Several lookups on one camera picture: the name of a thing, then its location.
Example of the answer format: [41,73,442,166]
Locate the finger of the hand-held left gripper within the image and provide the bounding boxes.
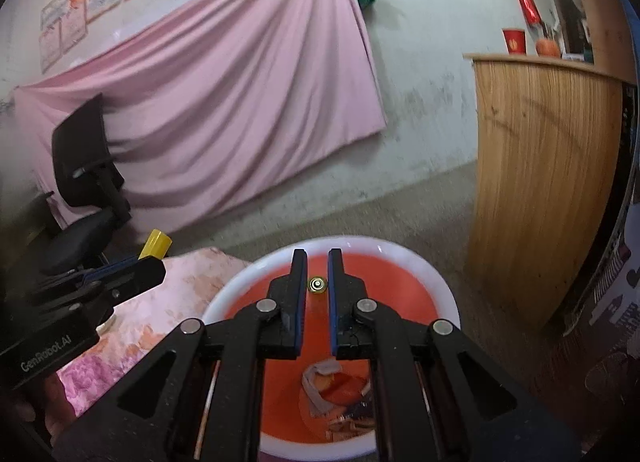
[80,256,167,313]
[30,256,142,300]

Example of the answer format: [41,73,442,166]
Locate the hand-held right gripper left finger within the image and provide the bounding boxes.
[52,248,308,462]

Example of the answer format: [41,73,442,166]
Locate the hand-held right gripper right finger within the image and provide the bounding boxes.
[327,248,586,462]

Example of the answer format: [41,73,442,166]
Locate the yellow plastic cap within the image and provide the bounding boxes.
[138,229,173,260]

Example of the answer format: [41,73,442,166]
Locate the red bin with white rim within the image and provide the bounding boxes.
[200,236,461,459]

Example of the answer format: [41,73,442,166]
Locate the pink floral tablecloth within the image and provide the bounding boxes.
[55,247,256,418]

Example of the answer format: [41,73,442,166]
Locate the crumpled white grey wrapper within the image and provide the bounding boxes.
[300,362,341,418]

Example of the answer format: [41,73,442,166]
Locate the black office chair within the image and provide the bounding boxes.
[35,93,133,275]

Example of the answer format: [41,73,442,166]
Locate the small crumpled wrappers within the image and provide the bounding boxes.
[327,402,376,440]

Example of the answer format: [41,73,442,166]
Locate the pink hanging cloth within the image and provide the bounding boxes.
[12,0,390,235]

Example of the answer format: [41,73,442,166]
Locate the curved wooden counter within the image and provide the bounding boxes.
[462,52,638,333]

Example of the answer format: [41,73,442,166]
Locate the dark printed cloth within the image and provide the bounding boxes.
[562,222,640,443]

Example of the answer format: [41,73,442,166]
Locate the red cup with gold print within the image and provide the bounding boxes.
[502,28,527,55]

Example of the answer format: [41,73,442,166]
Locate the red hanging ornament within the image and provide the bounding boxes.
[516,0,543,25]

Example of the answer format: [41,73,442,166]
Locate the framed picture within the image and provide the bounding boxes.
[545,0,591,55]

